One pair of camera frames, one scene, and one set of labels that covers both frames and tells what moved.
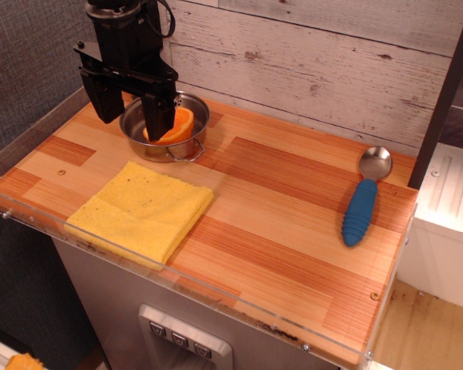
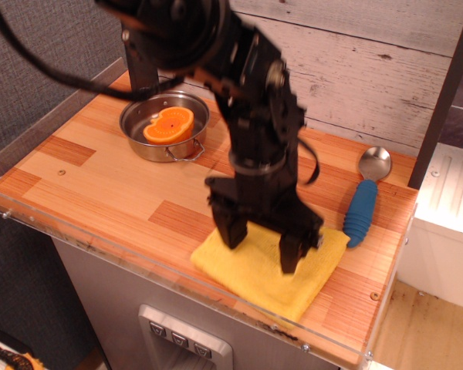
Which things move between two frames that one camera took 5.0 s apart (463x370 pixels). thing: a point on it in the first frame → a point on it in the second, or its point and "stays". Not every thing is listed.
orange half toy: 183,126 stays
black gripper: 130,51 → 270,200
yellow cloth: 139,213 → 255,268
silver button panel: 171,344 stays
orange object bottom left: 24,361 stays
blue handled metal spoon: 375,163 stays
